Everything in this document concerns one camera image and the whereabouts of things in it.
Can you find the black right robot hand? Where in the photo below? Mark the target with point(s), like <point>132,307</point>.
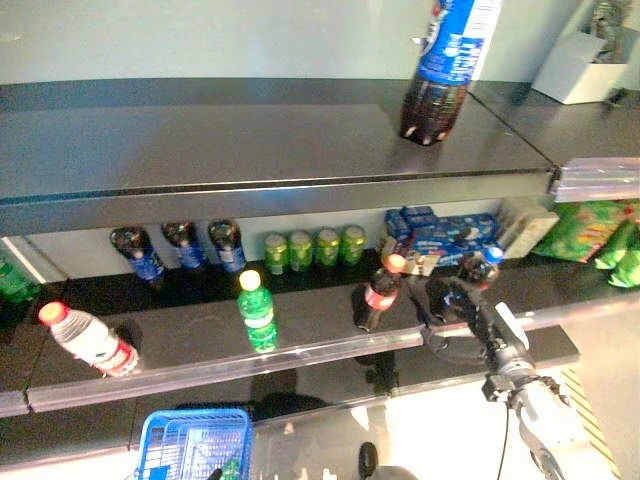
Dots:
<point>450,320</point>

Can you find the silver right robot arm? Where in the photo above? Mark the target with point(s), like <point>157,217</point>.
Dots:
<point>550,415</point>

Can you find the beige carton box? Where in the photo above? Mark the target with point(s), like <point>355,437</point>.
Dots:
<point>530,232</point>

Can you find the large Pepsi cola bottle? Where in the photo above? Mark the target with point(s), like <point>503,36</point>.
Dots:
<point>445,50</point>

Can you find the white cardboard box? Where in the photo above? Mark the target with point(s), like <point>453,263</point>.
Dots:
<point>575,75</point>

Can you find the green snack bag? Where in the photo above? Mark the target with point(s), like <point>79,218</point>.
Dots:
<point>625,265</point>
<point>575,235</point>

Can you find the mottled grey green item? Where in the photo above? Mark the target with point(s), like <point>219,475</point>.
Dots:
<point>610,30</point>

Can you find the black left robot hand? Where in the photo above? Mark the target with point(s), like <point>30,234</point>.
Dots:
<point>217,475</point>

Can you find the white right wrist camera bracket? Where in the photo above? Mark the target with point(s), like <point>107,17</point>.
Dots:
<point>512,325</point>

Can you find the clear plastic price rail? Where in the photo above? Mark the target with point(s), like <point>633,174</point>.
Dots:
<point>590,307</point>
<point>12,404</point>
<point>200,374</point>
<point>600,180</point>

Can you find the Coca-Cola bottle red label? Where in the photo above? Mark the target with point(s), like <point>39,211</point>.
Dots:
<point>380,295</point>

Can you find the black drinks display shelf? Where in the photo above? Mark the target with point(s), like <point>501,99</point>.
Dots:
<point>200,140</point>

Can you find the clear water bottle red cap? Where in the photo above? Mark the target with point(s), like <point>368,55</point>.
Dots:
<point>90,340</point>

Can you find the blue plastic shopping basket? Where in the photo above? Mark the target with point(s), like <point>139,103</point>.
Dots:
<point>200,414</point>

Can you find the green soda bottle yellow cap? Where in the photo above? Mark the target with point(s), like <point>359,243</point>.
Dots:
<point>232,470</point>
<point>257,315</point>

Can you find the yellow black hazard tape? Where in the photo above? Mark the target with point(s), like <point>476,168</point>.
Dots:
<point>572,382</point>

